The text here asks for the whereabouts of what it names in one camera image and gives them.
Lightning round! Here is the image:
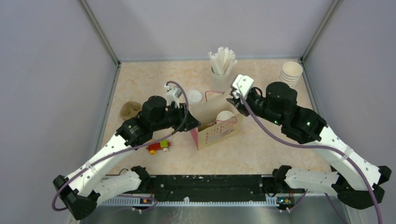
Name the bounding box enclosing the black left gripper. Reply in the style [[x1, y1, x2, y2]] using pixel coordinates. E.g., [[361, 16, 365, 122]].
[[152, 102, 201, 132]]

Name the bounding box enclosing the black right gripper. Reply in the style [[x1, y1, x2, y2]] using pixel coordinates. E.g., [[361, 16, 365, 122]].
[[226, 90, 284, 126]]

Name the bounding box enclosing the paper cakes gift bag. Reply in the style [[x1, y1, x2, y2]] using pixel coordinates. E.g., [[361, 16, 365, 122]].
[[189, 90, 244, 151]]

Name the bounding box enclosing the white plastic cup lid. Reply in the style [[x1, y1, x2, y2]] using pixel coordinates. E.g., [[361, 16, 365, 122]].
[[215, 111, 234, 123]]

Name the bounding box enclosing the brown pulp cup carrier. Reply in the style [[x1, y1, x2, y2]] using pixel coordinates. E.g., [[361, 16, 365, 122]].
[[120, 101, 142, 121]]

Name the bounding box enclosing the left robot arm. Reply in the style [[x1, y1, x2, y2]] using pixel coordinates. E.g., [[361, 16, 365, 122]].
[[53, 96, 200, 220]]

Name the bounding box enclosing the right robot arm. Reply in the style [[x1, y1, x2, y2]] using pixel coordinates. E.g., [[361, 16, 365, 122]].
[[228, 78, 391, 210]]

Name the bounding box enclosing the stack of white lids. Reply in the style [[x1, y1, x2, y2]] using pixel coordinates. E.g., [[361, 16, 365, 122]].
[[186, 90, 203, 105]]

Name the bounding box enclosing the red green toy car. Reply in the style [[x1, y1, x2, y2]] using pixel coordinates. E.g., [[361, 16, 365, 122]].
[[146, 140, 171, 155]]

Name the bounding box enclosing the stack of paper cups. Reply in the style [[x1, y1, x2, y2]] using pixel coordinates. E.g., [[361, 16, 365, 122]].
[[278, 62, 303, 89]]

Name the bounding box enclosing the white straw holder cup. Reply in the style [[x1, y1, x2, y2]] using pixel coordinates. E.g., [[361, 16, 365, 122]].
[[209, 68, 232, 92]]

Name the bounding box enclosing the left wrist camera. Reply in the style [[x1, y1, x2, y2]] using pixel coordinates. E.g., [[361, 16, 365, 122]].
[[164, 84, 182, 108]]

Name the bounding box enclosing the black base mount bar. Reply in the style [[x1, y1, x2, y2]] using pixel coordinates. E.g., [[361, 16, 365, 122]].
[[133, 174, 305, 203]]

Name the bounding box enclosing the aluminium frame rail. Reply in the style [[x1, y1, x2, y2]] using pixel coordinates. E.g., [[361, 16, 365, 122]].
[[88, 62, 122, 159]]

